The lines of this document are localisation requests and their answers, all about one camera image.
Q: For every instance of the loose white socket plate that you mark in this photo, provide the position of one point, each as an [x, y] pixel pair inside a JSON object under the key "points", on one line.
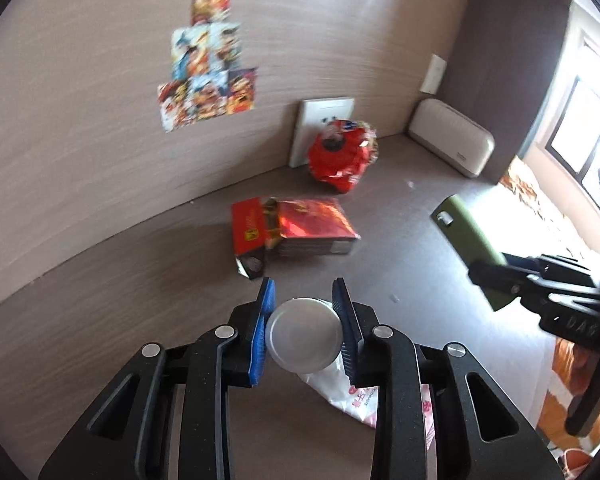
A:
{"points": [[310, 120]]}

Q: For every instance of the white plastic bag pink print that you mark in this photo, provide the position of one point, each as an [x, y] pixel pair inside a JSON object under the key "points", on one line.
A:
{"points": [[345, 395]]}

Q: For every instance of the small round metal can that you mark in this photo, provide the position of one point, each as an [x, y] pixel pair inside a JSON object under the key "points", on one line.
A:
{"points": [[305, 332]]}

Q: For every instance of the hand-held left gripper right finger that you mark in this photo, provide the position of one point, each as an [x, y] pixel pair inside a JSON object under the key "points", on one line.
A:
{"points": [[347, 340]]}

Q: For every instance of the white wall socket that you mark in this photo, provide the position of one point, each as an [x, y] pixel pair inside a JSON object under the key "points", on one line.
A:
{"points": [[432, 75]]}

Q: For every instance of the window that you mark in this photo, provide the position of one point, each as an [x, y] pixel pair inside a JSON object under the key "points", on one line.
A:
{"points": [[580, 120]]}

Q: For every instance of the red gold cardboard box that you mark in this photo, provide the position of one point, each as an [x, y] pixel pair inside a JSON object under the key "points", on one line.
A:
{"points": [[305, 225]]}

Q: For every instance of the red crumpled snack bag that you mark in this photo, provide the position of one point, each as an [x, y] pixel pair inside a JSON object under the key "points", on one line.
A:
{"points": [[337, 160]]}

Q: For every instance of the white rounded desktop box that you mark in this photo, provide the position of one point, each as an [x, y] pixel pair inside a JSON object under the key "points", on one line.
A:
{"points": [[450, 135]]}

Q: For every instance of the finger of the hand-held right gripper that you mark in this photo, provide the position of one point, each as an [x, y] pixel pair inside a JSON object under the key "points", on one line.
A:
{"points": [[505, 277], [555, 267]]}

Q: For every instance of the green plastic case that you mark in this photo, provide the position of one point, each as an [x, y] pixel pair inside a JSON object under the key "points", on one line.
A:
{"points": [[470, 240]]}

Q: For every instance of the cluster of cartoon stickers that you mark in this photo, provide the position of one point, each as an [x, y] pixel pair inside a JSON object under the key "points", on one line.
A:
{"points": [[205, 60]]}

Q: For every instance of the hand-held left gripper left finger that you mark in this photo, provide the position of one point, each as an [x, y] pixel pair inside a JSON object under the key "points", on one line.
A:
{"points": [[260, 340]]}

